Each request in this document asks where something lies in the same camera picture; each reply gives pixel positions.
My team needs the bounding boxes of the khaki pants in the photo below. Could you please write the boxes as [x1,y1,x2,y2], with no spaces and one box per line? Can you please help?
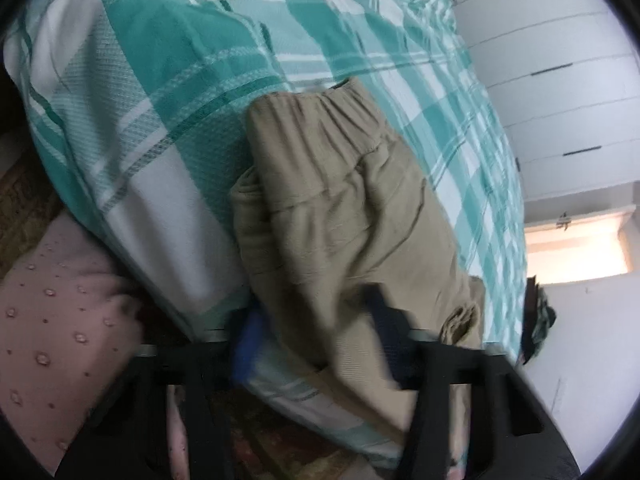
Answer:
[231,79,486,443]

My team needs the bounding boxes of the pile of clothes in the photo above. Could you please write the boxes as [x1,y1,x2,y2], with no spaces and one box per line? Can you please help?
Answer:
[518,276,556,365]

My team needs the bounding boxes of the pink dotted mat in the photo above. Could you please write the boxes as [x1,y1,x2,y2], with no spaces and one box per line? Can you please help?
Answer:
[1,214,189,479]

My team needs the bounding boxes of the white door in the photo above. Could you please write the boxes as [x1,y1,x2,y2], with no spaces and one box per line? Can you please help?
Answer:
[525,205,639,285]

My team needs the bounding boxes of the teal white plaid bedspread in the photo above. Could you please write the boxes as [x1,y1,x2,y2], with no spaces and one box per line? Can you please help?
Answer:
[2,0,528,468]

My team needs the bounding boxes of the white wardrobe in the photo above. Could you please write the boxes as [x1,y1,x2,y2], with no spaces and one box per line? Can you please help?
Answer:
[454,0,639,200]

